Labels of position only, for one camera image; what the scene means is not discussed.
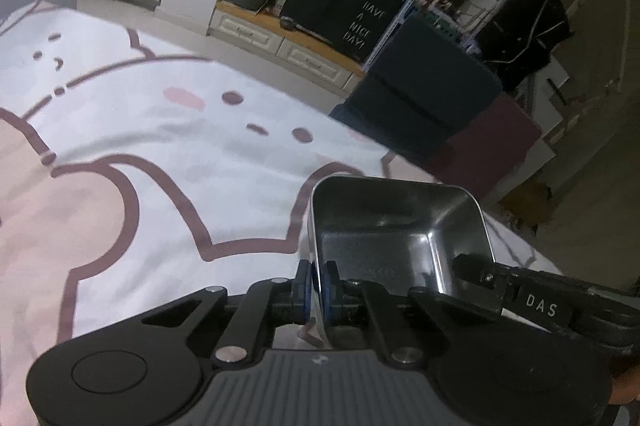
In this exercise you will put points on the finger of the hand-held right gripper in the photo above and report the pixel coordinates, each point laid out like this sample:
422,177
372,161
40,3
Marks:
480,286

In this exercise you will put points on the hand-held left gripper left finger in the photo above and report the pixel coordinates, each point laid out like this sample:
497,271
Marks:
303,301

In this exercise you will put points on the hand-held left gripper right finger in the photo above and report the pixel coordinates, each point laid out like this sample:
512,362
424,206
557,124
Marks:
327,296

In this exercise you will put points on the wide rectangular steel container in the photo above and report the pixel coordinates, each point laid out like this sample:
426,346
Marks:
400,226

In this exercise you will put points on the person's right forearm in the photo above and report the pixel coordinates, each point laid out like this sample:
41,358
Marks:
627,391

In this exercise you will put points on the pair of slippers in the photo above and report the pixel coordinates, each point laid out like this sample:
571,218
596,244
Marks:
522,221

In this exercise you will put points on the maroon chair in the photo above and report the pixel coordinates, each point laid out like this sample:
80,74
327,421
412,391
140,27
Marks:
490,141

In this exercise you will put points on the navy blue chair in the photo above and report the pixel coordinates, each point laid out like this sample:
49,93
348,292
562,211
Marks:
425,81

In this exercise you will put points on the bunny printed tablecloth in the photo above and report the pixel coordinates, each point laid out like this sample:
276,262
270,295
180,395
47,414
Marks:
150,131

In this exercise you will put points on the black white-trimmed vest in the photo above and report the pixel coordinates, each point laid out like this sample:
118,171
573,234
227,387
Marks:
530,31

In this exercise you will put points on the small black object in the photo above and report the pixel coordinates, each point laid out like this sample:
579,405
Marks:
289,24

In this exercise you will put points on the low wooden-top drawer cabinet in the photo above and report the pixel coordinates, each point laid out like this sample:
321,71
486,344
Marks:
250,31

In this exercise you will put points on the black printed cloth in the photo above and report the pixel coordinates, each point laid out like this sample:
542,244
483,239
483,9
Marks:
350,16

